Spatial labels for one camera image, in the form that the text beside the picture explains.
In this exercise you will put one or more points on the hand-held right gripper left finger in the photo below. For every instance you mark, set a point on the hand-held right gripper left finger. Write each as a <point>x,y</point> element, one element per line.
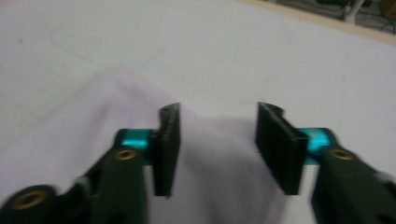
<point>166,155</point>

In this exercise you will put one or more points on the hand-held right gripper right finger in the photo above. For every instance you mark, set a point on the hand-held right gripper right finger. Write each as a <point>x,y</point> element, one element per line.
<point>280,155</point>

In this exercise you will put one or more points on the lilac printed towel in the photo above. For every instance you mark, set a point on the lilac printed towel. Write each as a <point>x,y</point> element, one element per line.
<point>93,124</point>

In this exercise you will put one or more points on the open cardboard box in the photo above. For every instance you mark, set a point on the open cardboard box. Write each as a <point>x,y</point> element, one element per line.
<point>389,7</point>

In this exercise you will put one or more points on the white desk frame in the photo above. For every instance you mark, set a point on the white desk frame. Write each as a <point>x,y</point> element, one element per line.
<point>353,12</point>

